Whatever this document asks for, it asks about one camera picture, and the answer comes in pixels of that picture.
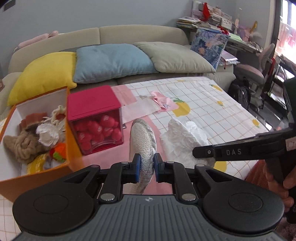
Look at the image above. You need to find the white orange storage box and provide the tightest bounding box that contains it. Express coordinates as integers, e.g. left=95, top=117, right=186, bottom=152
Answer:
left=1, top=87, right=84, bottom=202

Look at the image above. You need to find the silver grey knit slipper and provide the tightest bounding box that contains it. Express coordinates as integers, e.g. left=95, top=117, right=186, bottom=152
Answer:
left=129, top=118, right=157, bottom=195

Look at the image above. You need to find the pink office chair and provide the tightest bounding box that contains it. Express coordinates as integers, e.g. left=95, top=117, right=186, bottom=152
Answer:
left=234, top=43, right=275, bottom=112

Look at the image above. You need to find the fruit print checkered tablecloth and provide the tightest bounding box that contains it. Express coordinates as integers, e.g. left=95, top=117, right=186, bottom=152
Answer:
left=1, top=77, right=266, bottom=240

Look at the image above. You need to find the pink paper mat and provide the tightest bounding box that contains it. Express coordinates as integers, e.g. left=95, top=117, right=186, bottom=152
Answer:
left=111, top=85, right=161, bottom=123

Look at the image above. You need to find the light blue cushion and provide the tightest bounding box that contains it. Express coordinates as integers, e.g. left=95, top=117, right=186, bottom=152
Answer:
left=73, top=44, right=157, bottom=84

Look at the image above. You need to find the black backpack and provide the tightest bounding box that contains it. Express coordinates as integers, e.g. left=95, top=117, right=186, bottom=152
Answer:
left=227, top=78, right=251, bottom=110

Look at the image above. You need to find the orange green crochet toy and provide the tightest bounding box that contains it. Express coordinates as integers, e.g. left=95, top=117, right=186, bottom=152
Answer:
left=49, top=142, right=66, bottom=163

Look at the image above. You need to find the pink small pouch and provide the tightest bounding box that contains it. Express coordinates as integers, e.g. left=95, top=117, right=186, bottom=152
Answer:
left=151, top=91, right=179, bottom=112

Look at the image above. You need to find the yellow cushion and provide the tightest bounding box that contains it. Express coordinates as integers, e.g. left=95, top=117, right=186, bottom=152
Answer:
left=7, top=52, right=77, bottom=106

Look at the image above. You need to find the cluttered desk with books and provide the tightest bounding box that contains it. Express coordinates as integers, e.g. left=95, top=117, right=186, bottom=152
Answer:
left=177, top=1, right=263, bottom=54

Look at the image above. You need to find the pink plush on sofa back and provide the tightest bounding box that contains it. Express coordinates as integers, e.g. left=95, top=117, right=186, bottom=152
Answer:
left=15, top=31, right=59, bottom=50

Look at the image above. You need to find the brown knotted plush toy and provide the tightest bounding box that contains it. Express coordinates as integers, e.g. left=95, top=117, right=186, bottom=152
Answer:
left=3, top=130, right=50, bottom=164

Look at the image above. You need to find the white crinkled plastic bag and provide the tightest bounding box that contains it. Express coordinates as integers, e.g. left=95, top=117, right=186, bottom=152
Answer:
left=159, top=118, right=215, bottom=168

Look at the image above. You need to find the white pink crochet toy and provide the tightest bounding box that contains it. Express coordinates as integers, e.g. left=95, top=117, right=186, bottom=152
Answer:
left=36, top=105, right=66, bottom=147

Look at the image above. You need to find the right human hand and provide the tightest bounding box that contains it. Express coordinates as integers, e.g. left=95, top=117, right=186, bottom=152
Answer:
left=263, top=164, right=296, bottom=213

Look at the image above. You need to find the beige cushion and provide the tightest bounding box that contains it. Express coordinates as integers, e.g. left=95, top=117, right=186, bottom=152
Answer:
left=134, top=42, right=216, bottom=74

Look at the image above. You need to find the blue printed box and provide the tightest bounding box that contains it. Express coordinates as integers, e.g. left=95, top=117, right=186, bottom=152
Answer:
left=191, top=28, right=229, bottom=70

